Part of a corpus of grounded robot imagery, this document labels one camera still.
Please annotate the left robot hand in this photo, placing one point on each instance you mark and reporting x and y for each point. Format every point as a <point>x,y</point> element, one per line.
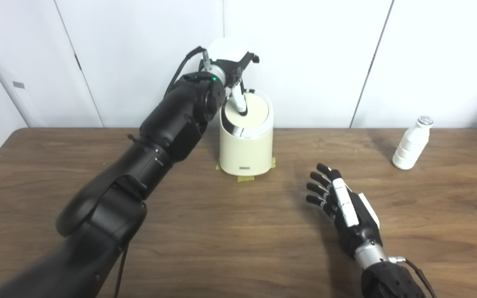
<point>232,66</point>

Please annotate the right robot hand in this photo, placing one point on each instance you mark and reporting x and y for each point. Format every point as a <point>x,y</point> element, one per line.
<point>354,223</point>

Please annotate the round cream bin lid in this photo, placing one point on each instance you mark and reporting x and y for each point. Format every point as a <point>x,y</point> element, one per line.
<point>257,111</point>

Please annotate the small white plastic bottle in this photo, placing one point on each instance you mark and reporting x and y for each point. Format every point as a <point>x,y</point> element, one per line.
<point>408,145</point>

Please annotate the cream-colored bin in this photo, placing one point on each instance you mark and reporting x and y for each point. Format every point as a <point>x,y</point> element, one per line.
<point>244,151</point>

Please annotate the small gray wall label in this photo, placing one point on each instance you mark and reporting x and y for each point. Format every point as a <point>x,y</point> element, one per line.
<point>18,85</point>

